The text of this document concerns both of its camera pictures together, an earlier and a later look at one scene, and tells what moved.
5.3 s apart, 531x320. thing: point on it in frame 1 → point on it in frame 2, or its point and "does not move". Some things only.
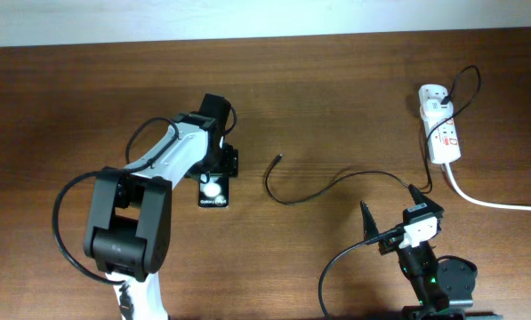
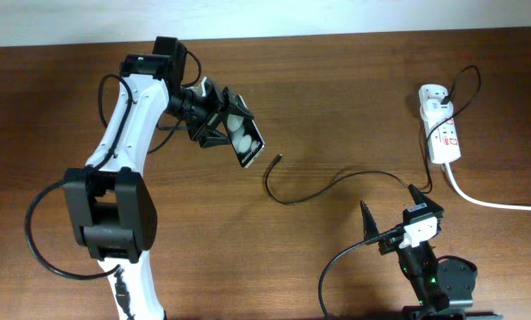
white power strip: [443, 145] does not move
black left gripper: [229, 164] → [218, 105]
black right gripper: [370, 228] does not move
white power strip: [501, 206] does not move
